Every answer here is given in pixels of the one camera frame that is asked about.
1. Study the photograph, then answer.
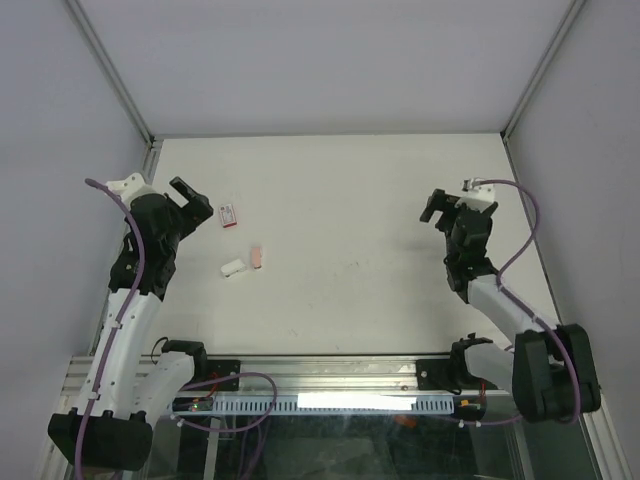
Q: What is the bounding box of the white mini stapler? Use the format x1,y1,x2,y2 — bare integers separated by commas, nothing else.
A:
220,259,247,279

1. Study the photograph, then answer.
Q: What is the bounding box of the pink mini stapler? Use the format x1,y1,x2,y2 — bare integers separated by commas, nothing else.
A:
250,246,263,270

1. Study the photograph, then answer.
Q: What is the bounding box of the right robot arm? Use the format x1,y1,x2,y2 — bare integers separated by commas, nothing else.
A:
420,179,602,423

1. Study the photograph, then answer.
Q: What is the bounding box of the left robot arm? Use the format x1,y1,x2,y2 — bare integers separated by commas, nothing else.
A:
48,173,214,479

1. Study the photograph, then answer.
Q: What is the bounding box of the red white staple box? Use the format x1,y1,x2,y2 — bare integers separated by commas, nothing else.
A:
219,203,238,229

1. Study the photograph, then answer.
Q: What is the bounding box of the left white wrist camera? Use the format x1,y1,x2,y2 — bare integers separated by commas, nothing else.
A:
106,172,153,203

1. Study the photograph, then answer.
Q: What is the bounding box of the aluminium mounting rail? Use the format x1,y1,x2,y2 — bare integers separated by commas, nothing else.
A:
61,354,453,396

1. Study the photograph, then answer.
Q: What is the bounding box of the white slotted cable duct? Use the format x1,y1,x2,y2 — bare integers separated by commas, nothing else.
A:
170,393,455,416

